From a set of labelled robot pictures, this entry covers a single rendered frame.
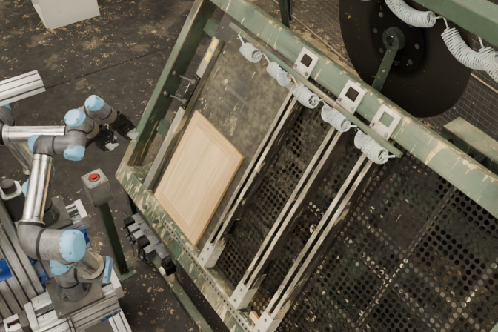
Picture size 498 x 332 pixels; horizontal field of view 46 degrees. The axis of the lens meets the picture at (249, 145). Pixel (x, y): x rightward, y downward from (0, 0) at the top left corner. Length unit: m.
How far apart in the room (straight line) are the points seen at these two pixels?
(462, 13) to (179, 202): 1.71
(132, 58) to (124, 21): 0.70
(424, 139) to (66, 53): 4.61
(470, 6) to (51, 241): 1.78
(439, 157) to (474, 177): 0.14
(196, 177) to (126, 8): 3.96
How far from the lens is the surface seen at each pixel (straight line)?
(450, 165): 2.18
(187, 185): 3.16
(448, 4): 2.46
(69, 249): 2.29
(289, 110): 2.63
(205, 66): 3.11
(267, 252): 2.69
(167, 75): 3.33
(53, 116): 5.51
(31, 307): 2.98
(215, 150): 3.01
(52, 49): 6.38
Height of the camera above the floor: 3.37
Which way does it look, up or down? 44 degrees down
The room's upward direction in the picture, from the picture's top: 3 degrees counter-clockwise
